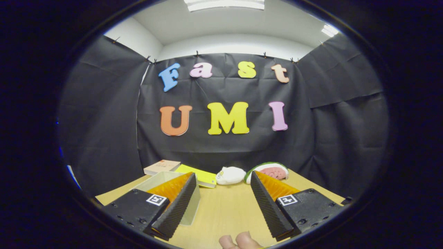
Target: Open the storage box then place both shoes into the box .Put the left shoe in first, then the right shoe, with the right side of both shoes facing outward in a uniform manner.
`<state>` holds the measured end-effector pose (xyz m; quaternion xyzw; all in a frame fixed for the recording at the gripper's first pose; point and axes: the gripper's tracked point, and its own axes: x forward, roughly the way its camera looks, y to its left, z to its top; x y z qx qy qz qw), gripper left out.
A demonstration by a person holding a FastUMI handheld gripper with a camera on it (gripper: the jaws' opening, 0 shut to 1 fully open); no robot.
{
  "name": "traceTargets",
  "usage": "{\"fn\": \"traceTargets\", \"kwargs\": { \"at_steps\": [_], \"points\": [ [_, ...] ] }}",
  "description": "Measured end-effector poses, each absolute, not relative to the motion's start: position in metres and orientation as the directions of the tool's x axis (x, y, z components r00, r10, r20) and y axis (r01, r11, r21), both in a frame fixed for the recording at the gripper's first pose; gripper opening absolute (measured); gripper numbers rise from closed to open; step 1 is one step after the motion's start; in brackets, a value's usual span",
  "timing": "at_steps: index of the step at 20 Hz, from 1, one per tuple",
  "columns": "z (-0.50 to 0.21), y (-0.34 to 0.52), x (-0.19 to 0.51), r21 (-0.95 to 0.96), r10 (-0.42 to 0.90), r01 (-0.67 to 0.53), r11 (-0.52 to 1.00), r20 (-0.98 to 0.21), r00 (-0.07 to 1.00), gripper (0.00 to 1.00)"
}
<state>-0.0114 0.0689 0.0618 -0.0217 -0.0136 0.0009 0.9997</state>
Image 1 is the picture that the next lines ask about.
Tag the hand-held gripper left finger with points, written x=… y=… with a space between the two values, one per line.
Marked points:
x=174 y=209

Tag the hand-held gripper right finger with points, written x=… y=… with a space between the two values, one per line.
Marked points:
x=269 y=207

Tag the grey-green fabric storage box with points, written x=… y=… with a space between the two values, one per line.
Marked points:
x=193 y=207

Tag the watermelon slice plush toy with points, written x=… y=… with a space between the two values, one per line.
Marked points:
x=273 y=171

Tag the yellow book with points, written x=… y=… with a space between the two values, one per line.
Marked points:
x=204 y=176

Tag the beige book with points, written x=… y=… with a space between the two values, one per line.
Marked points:
x=162 y=166

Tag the white plush toy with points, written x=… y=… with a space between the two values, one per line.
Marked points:
x=230 y=175

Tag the black table clamp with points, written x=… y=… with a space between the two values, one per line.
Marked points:
x=347 y=200

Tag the small ceiling light panel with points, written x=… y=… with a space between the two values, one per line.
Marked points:
x=329 y=30

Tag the long ceiling light panel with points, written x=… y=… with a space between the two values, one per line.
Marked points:
x=225 y=4

